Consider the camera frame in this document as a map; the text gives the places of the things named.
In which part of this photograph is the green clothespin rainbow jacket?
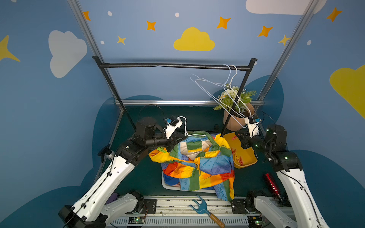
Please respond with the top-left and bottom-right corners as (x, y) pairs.
(157, 147), (167, 153)

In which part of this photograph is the white hanger rainbow jacket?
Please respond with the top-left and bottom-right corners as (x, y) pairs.
(177, 116), (209, 138)

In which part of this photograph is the rainbow striped jacket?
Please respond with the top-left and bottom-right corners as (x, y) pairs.
(149, 134), (235, 201)

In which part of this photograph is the white wire hanger pink jacket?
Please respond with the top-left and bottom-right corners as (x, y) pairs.
(190, 64), (256, 117)

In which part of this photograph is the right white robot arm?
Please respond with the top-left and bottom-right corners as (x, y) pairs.
(235, 124), (328, 228)

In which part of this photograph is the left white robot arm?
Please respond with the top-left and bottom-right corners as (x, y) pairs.
(59, 116), (186, 228)

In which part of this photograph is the yellow plastic tray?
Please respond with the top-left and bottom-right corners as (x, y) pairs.
(223, 133), (258, 169)

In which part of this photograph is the black clothes rack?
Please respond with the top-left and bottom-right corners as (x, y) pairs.
(92, 55), (258, 136)

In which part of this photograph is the white plastic laundry basket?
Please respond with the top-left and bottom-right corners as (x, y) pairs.
(162, 174), (215, 194)

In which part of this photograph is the artificial white flowers plant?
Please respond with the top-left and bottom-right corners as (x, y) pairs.
(214, 84), (257, 114)

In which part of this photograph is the blue garden fork tool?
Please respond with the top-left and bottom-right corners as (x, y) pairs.
(189, 195), (225, 228)

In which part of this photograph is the purple silicone spatula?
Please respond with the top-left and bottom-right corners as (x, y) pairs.
(106, 192), (118, 205)

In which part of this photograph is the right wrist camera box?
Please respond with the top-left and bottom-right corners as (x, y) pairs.
(244, 115), (261, 138)

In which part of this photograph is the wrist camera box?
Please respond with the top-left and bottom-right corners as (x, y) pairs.
(244, 115), (261, 138)
(165, 116), (183, 139)

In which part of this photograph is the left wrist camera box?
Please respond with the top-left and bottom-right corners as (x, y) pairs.
(165, 116), (183, 139)

